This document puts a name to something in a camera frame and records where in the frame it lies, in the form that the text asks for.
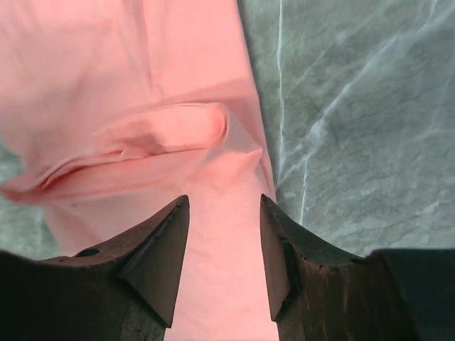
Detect salmon pink t shirt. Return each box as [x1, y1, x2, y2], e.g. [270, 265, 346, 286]
[1, 1, 278, 340]

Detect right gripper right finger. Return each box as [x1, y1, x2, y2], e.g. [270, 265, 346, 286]
[260, 196, 454, 340]

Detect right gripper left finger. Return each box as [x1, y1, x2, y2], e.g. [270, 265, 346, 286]
[1, 195, 189, 341]

